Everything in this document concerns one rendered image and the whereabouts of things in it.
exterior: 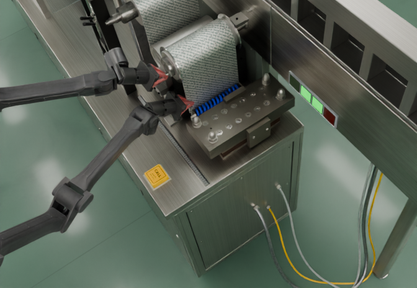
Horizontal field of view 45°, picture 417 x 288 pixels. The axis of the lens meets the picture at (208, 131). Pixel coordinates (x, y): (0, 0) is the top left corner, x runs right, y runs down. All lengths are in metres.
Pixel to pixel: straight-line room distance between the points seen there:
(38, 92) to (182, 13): 0.64
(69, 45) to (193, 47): 0.90
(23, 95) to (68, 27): 0.99
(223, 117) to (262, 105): 0.16
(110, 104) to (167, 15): 0.52
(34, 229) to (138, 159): 0.65
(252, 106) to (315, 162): 1.13
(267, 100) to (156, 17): 0.53
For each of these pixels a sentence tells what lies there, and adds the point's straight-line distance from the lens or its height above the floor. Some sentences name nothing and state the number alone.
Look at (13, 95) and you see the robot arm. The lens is 1.69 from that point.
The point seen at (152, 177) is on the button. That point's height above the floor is 0.92.
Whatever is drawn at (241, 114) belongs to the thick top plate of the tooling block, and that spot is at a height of 1.03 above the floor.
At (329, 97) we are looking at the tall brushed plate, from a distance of 1.68.
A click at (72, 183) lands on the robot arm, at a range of 1.64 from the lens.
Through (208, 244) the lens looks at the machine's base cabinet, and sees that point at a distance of 2.36.
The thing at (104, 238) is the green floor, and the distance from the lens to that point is 2.94.
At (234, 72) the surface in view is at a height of 1.10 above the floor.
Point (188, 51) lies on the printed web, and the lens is 1.78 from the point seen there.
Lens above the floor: 2.60
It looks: 56 degrees down
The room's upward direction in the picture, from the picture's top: 11 degrees counter-clockwise
